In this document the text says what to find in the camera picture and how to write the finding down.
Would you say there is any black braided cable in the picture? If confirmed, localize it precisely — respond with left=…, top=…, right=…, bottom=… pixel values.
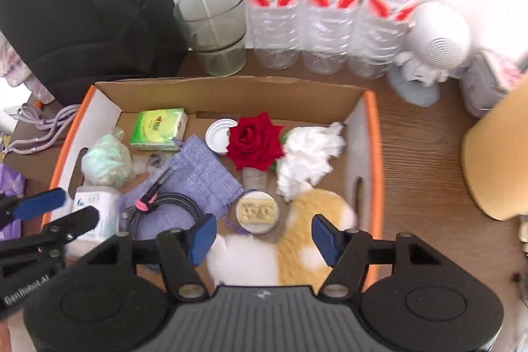
left=119, top=166, right=207, bottom=241

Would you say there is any yellow insulated bottle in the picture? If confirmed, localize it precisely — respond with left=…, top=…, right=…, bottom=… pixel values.
left=461, top=51, right=528, bottom=221

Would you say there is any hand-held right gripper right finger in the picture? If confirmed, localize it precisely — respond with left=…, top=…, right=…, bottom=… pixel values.
left=311, top=214, right=445, bottom=301

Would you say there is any white robot figure speaker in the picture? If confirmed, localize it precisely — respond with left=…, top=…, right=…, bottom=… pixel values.
left=386, top=1, right=472, bottom=107

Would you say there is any black paper bag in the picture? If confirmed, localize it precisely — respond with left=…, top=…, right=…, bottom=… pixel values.
left=0, top=0, right=188, bottom=105

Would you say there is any white wet wipes pack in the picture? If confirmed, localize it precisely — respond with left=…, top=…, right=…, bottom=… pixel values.
left=73, top=187, right=121, bottom=243

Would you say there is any purple charging cable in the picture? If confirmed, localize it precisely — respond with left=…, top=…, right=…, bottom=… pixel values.
left=8, top=102, right=81, bottom=155

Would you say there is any crumpled green plastic bag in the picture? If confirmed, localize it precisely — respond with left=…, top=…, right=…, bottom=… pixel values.
left=81, top=129, right=135, bottom=188

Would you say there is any red cardboard box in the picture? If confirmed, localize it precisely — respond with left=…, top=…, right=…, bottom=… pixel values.
left=40, top=77, right=386, bottom=287

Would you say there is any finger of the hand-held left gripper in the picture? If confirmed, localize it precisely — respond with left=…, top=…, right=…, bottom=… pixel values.
left=0, top=207, right=100, bottom=278
left=0, top=188, right=67, bottom=229

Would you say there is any purple knitted pouch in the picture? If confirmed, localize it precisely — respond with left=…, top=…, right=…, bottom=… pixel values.
left=119, top=135, right=244, bottom=241

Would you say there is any clear stirring straw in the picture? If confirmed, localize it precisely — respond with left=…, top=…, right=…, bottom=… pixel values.
left=185, top=0, right=220, bottom=49

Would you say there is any white ribbed bottle cap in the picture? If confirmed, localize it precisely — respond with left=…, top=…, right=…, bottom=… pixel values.
left=205, top=118, right=240, bottom=157

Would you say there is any grey patterned box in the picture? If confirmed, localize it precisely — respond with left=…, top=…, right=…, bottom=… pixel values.
left=459, top=51, right=525, bottom=118

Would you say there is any glass cup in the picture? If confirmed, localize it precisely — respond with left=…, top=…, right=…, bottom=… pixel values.
left=173, top=0, right=248, bottom=77

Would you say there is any red artificial rose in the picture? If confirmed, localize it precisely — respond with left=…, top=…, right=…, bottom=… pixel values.
left=226, top=112, right=286, bottom=172

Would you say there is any small clear plastic packet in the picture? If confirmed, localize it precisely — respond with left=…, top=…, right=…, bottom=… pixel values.
left=132, top=153, right=175, bottom=176

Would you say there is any mottled purple vase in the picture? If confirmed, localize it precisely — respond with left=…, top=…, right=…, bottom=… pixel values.
left=0, top=32, right=56, bottom=105

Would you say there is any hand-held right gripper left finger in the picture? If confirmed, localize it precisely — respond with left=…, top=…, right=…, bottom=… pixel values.
left=82, top=213, right=218, bottom=301

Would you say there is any purple tissue pack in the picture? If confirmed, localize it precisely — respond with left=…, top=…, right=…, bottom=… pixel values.
left=0, top=164, right=26, bottom=239

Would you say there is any crumpled white tissue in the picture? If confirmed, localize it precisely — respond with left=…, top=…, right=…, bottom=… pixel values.
left=276, top=122, right=346, bottom=201

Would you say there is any green tissue pack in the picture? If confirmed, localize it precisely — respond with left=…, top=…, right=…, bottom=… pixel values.
left=130, top=107, right=189, bottom=152

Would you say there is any white and yellow plush toy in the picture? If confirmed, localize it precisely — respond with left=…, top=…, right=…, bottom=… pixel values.
left=206, top=189, right=359, bottom=287

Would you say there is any white round lid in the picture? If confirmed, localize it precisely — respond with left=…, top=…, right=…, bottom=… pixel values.
left=235, top=190, right=282, bottom=234

